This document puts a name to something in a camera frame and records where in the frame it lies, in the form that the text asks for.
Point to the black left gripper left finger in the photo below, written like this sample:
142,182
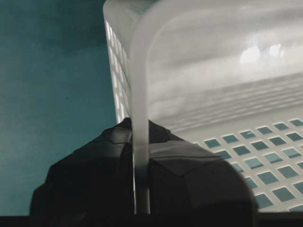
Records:
91,186

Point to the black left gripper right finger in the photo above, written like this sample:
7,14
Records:
193,187

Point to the white perforated plastic basket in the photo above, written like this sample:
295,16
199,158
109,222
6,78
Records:
226,75

